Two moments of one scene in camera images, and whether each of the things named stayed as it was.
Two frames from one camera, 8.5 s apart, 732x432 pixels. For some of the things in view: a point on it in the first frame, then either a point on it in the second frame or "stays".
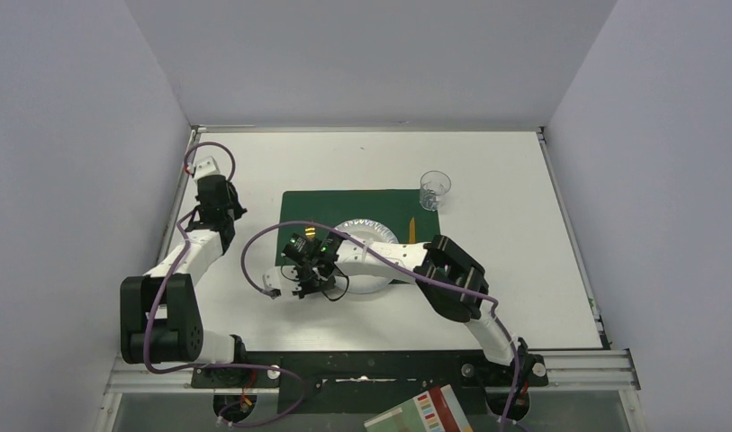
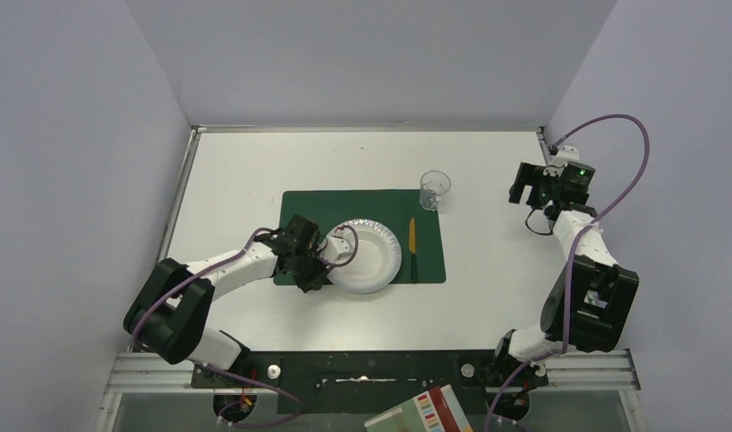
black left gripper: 221,194 → 317,258
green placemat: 399,209 stays
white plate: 371,231 stays
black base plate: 367,382 stays
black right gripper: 309,276 → 521,184
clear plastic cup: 433,186 stays
